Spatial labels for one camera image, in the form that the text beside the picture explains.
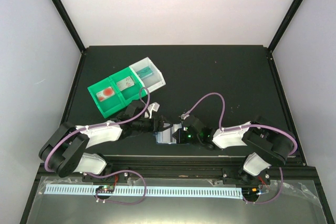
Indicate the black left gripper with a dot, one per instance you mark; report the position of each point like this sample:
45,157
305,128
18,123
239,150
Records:
160,124

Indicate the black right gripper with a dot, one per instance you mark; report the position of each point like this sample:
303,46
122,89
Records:
180,139

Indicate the blue leather card holder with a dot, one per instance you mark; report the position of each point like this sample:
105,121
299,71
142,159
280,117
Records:
166,137

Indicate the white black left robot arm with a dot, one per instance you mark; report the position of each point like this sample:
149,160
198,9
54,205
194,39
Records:
65,151

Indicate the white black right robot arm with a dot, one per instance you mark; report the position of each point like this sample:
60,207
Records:
269,145

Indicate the white card red pattern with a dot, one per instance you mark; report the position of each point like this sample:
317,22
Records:
125,83

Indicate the teal card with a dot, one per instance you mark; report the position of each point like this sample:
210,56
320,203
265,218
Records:
145,72

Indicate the card with red circle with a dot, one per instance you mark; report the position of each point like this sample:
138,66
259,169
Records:
105,94

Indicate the white translucent bin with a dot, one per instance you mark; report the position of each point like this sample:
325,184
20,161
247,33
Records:
153,82

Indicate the green bin middle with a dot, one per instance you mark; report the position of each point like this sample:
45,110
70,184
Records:
132,93

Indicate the green bin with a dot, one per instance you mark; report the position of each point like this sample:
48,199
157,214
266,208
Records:
132,93
111,105

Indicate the green bin left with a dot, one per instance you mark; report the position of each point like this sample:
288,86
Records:
111,105

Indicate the left controller circuit board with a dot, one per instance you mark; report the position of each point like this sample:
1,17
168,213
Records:
105,189

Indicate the controller circuit board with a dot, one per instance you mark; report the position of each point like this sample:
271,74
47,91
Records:
252,191
105,189

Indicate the right controller circuit board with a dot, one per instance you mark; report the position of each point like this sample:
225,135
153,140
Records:
252,191

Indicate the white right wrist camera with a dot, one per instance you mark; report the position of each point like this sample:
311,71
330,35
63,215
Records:
184,116

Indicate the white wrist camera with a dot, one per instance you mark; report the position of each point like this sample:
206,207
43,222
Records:
153,107
184,116

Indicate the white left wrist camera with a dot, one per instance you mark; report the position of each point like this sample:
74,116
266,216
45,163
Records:
153,107

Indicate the black aluminium frame rail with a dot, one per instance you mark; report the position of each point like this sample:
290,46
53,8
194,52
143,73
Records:
198,167

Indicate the light blue slotted cable duct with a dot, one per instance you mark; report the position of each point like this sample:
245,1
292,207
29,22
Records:
149,191

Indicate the black left corner post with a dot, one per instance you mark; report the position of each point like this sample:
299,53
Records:
69,24

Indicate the black corner post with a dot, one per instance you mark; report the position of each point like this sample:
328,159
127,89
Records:
293,8
69,24

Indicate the black right corner post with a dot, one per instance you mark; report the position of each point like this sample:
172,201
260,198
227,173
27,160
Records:
293,8

